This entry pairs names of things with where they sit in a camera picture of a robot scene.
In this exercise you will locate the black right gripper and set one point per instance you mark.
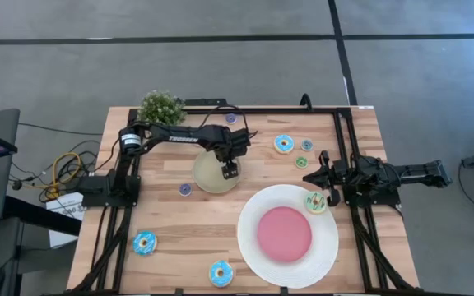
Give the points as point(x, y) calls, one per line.
point(335, 174)

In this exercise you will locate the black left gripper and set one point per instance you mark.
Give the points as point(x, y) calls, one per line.
point(230, 144)

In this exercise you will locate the small green donut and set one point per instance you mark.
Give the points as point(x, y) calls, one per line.
point(298, 165)

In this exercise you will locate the large green iced donut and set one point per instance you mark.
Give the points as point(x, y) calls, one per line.
point(311, 207)

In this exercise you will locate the small teal donut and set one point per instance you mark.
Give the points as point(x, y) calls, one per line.
point(303, 147)

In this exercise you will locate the large blue iced donut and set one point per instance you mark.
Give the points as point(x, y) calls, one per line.
point(280, 148)
point(140, 246)
point(216, 279)

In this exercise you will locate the small purple donut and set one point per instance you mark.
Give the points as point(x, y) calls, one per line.
point(229, 121)
point(182, 192)

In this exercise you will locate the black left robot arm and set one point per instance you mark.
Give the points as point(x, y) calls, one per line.
point(179, 137)

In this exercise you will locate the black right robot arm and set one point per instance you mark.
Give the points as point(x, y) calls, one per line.
point(418, 172)

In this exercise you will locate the beige small round plate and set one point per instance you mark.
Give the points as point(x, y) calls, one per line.
point(206, 177)

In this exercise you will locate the pink round plate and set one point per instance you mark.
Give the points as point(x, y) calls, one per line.
point(284, 234)

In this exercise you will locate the flat black device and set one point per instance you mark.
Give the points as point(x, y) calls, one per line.
point(205, 102)

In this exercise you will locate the white round woven placemat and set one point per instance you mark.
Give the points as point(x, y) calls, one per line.
point(323, 255)

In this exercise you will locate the small white label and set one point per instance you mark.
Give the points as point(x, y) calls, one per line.
point(365, 107)

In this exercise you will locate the small green potted plant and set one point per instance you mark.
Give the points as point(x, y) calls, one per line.
point(161, 107)

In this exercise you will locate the dark blue beam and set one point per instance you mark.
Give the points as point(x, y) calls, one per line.
point(35, 214)

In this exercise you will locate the black aluminium table frame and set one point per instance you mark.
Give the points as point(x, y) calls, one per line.
point(282, 111)

